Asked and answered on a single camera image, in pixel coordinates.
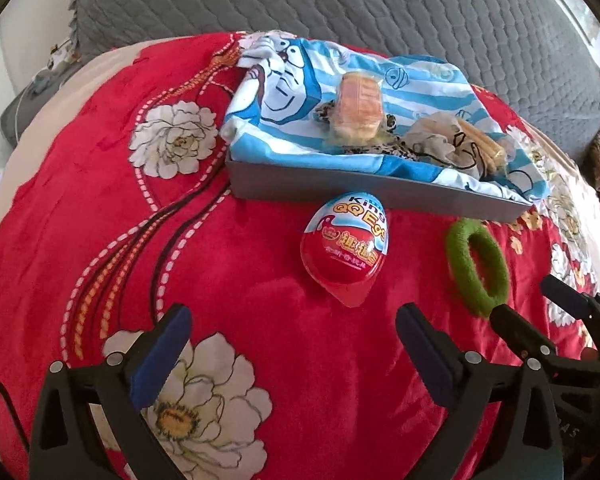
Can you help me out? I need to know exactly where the grey quilted sofa cover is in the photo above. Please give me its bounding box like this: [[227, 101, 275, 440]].
[[65, 0, 600, 171]]

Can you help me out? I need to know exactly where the cream sheer scrunchie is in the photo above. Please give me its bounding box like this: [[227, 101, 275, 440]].
[[405, 115, 486, 178]]

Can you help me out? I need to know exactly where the grey cardboard box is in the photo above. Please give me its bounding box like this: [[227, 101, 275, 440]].
[[225, 145, 531, 223]]

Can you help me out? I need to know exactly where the leopard print scrunchie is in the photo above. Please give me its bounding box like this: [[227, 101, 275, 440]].
[[312, 100, 416, 158]]

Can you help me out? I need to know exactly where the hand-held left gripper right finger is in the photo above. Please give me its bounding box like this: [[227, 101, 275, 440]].
[[395, 302, 566, 480]]

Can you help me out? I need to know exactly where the green fuzzy hair tie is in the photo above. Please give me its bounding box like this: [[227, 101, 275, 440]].
[[445, 220, 511, 317]]

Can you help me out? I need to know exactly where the red plastic egg toy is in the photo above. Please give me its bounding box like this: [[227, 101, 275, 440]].
[[300, 191, 391, 308]]

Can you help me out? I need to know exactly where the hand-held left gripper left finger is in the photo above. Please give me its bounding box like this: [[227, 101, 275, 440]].
[[30, 302, 196, 480]]

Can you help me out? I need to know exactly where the blue striped cartoon cloth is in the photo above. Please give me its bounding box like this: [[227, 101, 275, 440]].
[[220, 30, 551, 201]]

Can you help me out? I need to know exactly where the grey floral cloth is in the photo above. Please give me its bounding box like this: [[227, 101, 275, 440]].
[[27, 40, 81, 96]]

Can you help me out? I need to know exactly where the clear-wrapped orange wafer packet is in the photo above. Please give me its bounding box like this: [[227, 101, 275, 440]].
[[325, 72, 396, 151]]

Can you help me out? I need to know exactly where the red floral blanket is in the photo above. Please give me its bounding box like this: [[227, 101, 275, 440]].
[[0, 32, 600, 480]]

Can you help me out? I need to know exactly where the grey cushion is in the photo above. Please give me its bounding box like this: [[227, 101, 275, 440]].
[[0, 80, 46, 146]]

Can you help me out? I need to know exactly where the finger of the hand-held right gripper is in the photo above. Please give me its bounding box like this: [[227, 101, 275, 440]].
[[490, 305, 600, 376], [540, 275, 600, 346]]

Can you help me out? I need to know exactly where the black cable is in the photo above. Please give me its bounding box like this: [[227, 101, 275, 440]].
[[0, 380, 21, 461]]

